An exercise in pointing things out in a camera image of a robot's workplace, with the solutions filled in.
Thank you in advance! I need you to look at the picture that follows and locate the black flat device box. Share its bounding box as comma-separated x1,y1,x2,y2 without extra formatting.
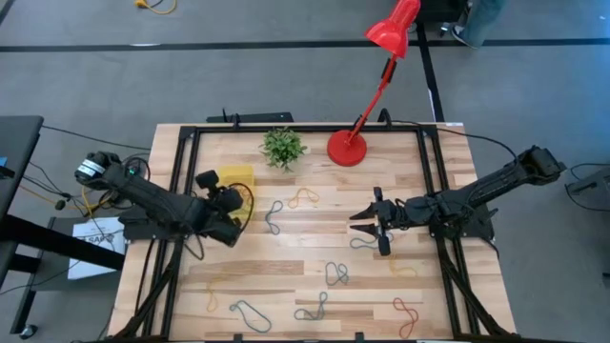
206,108,295,125

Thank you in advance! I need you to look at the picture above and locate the person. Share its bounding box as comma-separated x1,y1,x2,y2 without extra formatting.
450,0,507,50

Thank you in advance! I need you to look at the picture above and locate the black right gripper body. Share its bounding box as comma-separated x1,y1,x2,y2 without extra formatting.
373,186,414,257

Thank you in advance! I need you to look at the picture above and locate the white printed paper sheet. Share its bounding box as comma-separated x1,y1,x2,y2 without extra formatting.
68,217,128,281

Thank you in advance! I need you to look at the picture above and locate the black floor cable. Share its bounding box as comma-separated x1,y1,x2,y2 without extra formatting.
40,124,152,151

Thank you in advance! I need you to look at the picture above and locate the yellow rubber band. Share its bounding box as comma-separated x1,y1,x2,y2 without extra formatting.
287,187,321,211
205,274,226,314
388,254,419,278

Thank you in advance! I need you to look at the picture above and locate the green plant in white pot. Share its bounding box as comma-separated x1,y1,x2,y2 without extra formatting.
259,126,309,173

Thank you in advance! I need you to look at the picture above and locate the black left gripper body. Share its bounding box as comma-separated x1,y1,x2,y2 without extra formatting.
190,170,243,248

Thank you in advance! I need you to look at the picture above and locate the yellow floor cable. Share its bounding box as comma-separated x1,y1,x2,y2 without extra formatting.
134,0,178,15

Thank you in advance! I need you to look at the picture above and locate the yellow translucent plastic bin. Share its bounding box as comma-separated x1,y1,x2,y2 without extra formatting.
217,164,256,225

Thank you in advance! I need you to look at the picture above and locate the black side desk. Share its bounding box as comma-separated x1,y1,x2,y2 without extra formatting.
0,115,126,334

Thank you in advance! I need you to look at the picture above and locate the black metal table frame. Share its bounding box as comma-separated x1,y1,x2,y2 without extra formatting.
112,123,519,343

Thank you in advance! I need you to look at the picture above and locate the teal rubber band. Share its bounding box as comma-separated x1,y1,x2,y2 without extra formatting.
349,232,396,251
325,261,351,288
264,199,285,236
294,291,330,322
229,299,274,334

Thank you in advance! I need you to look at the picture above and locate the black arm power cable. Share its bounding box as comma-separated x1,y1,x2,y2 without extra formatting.
388,118,520,163

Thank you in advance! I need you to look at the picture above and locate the red rubber band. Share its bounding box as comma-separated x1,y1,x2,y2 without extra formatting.
393,297,420,340

